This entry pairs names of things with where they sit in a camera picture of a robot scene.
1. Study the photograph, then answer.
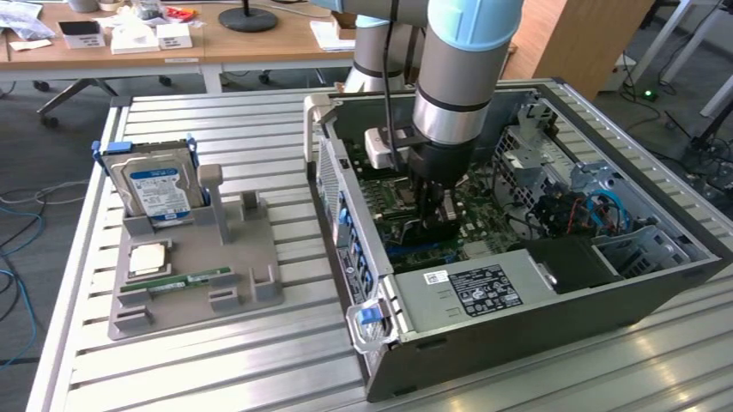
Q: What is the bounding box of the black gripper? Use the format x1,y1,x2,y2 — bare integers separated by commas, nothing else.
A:
409,141,475,192

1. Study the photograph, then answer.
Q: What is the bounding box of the black Nvidia graphics card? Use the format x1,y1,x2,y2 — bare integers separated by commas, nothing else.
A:
398,218,459,248

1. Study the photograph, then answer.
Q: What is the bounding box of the CPU socket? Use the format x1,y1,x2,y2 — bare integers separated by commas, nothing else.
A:
387,175,417,208

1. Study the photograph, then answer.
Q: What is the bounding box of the green Dell motherboard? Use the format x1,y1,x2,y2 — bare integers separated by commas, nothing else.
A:
345,143,519,272

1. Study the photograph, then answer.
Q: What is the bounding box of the silver drive cage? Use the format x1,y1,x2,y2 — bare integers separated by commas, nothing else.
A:
490,102,624,224

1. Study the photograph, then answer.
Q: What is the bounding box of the grey power supply unit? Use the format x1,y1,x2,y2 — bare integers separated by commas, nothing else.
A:
391,250,560,335

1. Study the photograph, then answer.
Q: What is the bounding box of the white paper stack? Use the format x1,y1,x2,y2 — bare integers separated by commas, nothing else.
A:
309,19,358,52

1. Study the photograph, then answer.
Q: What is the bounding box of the white socket box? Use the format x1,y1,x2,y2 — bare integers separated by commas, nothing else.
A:
609,53,638,94

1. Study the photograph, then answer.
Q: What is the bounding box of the blue case latch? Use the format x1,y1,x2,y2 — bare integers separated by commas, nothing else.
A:
355,300,386,330

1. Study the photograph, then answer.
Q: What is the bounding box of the wooden cabinet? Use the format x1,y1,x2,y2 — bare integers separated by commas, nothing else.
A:
497,0,657,100

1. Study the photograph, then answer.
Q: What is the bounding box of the silver disk bay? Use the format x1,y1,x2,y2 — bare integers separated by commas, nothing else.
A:
589,225,694,280

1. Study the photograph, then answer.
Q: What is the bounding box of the wooden desk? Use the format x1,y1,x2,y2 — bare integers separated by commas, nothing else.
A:
0,0,208,130
203,0,518,94

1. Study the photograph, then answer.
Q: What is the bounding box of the dark grey PC case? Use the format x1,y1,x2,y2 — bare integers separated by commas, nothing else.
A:
302,81,724,403

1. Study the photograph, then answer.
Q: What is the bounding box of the black stand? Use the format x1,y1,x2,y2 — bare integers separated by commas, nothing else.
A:
664,83,733,192

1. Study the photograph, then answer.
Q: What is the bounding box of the black round lamp base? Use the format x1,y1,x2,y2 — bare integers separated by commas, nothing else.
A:
218,0,280,33

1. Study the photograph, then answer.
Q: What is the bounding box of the grey parts rack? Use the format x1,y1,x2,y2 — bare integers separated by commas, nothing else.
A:
107,162,286,343

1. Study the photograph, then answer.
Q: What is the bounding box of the silver hard disk drive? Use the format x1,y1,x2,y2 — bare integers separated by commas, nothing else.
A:
104,148,202,223

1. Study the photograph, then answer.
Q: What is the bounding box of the green RAM stick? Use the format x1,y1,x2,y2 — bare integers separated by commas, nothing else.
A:
126,268,234,293

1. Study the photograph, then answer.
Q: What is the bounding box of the small white labelled box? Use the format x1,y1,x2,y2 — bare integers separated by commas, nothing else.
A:
155,23,194,52

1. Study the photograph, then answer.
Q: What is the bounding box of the silver CPU chip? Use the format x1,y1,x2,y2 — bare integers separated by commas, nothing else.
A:
128,246,171,276

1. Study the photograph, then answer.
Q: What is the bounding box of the red package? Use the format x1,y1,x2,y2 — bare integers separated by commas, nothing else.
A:
164,4,200,26

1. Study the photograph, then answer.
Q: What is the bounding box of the hard drive with blue label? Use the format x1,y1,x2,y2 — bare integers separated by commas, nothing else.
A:
90,133,203,227

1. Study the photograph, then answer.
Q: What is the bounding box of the white cardboard box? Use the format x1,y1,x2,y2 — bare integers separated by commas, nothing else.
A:
108,23,162,56

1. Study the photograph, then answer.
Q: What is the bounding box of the white box black top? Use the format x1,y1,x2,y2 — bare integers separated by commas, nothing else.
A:
59,20,108,51

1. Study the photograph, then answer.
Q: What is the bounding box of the clear plastic bag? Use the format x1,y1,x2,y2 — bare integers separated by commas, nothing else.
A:
0,10,59,42

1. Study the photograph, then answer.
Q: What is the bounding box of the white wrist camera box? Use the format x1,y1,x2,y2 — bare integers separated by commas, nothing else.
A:
365,127,411,169

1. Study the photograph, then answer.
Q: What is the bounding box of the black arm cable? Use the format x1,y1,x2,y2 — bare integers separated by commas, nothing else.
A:
382,0,403,173

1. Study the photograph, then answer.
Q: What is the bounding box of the black wire bundle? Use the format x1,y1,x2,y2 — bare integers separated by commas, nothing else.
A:
523,191,600,241

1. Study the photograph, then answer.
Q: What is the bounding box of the light blue SATA wire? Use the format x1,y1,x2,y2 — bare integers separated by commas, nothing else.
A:
586,188,633,236

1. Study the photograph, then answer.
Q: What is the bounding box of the white table frame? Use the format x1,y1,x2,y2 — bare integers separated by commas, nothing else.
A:
626,0,733,87

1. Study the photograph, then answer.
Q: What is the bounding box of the grey floor cable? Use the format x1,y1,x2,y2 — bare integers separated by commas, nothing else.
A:
0,179,92,206

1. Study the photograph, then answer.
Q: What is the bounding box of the blue floor cable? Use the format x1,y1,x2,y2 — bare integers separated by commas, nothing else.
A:
0,205,46,370

